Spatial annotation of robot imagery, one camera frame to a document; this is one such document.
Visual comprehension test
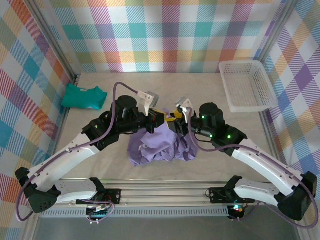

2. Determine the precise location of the folded teal t-shirt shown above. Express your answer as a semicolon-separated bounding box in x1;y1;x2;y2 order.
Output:
61;83;108;110

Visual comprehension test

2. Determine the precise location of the white plastic mesh basket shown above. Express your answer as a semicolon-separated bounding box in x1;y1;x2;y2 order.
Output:
218;59;278;114

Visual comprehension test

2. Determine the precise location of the grey slotted cable duct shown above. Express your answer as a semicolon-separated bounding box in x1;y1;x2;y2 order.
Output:
39;209;230;219

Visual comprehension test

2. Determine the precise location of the purple t-shirt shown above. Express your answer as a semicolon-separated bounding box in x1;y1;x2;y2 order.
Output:
126;107;200;168

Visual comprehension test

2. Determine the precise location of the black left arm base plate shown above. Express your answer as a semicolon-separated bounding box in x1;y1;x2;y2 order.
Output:
99;189;123;206

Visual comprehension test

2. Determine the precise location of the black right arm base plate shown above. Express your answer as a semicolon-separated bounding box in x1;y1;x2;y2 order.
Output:
209;186;256;204

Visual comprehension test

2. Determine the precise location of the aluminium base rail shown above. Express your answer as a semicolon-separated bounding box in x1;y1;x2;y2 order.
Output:
59;177;305;208

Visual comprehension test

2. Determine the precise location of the aluminium corner post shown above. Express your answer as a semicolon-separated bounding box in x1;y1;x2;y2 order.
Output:
23;0;81;85
254;0;300;65

